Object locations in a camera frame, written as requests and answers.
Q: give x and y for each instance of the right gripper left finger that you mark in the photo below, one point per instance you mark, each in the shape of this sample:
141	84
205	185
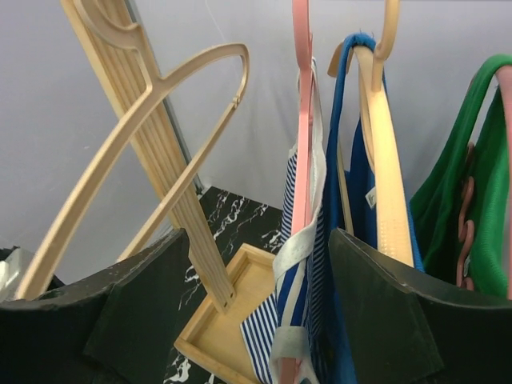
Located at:
114	326

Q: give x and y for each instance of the green tank top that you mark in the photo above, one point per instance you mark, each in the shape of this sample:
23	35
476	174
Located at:
459	211

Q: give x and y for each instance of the pink hanger with striped top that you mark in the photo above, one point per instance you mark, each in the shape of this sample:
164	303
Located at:
302	160

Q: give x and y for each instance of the light wooden hanger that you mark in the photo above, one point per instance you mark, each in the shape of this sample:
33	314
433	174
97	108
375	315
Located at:
45	261

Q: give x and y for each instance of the blue white striped tank top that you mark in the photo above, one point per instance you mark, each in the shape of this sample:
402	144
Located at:
259	327

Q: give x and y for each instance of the pink hanger with green top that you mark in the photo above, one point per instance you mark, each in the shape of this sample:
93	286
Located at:
481	220

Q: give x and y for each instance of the wooden clothes rack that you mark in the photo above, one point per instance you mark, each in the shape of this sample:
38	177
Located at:
125	66

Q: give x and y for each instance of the wooden hanger with blue top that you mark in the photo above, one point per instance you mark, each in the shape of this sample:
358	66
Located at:
388	198

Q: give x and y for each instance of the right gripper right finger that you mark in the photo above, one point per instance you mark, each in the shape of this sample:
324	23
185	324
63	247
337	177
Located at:
405	326

